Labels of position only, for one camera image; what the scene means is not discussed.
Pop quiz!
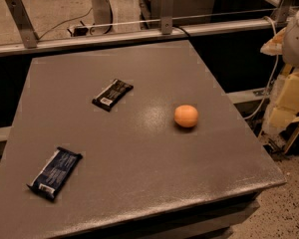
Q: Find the horizontal metal rail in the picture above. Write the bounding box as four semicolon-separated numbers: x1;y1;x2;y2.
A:
0;18;272;57

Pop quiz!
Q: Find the white cable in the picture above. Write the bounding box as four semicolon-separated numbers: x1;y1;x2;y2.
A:
243;15;280;121

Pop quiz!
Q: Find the black rxbar wrapper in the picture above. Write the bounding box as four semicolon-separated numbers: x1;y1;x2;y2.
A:
92;79;134;112

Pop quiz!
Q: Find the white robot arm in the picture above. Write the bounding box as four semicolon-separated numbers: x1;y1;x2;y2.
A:
260;10;299;68

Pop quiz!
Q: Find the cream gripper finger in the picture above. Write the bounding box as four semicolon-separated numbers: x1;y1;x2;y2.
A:
260;28;286;56

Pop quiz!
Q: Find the yellow wooden frame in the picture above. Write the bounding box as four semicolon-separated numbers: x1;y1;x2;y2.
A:
268;69;299;154

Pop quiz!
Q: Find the centre metal rail bracket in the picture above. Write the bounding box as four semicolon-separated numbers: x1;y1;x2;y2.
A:
160;0;173;35

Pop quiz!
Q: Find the blue rxbar wrapper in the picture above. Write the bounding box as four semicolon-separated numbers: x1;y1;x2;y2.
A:
27;146;83;201

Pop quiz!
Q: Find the grey pole base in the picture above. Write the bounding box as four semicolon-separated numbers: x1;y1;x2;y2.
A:
91;0;113;34

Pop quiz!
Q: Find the left metal rail bracket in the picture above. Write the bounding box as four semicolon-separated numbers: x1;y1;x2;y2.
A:
5;0;39;49

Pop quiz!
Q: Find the right metal rail bracket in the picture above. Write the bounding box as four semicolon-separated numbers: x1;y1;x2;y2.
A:
271;0;294;24

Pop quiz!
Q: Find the metal rail bracket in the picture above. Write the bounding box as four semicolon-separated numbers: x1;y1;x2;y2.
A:
160;0;173;35
271;0;294;24
5;0;39;49

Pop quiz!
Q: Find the orange fruit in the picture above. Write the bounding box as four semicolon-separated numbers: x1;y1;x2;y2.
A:
174;105;198;128

